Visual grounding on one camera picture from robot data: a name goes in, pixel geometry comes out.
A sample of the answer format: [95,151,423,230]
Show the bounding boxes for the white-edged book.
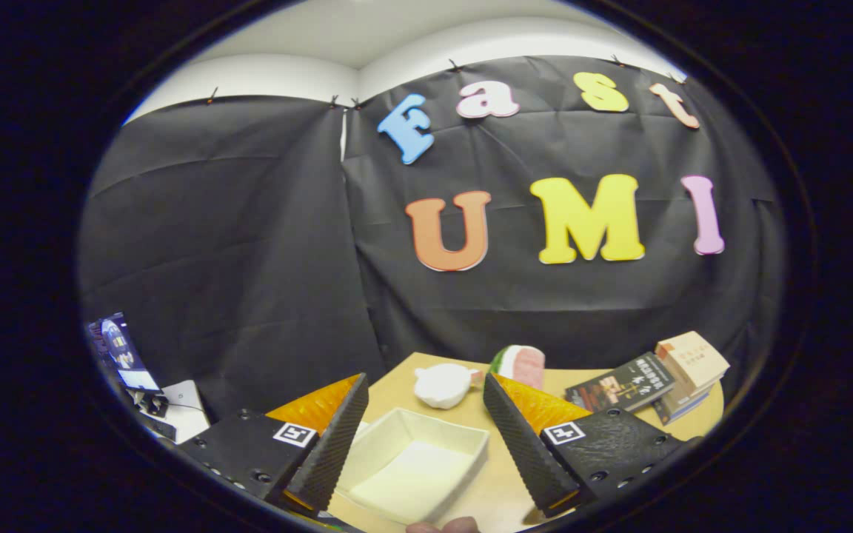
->
[656,379,725,417]

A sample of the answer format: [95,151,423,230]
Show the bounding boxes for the watermelon slice plush toy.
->
[489,344,546,392]

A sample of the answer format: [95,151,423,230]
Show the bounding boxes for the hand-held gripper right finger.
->
[482,372,701,520]

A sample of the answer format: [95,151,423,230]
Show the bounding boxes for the white panel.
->
[163,380,210,443]

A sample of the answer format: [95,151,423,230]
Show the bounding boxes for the white storage box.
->
[333,406,491,527]

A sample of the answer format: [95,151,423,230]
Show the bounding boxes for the blue book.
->
[652,396,715,427]

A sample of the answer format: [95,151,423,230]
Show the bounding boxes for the beige book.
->
[654,330,732,394]

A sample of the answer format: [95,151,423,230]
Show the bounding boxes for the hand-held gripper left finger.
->
[177,372,370,518]

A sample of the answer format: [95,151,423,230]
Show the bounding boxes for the black paperback book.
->
[564,352,676,414]

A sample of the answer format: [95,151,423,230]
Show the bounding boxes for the white plush toy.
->
[413,362,481,410]

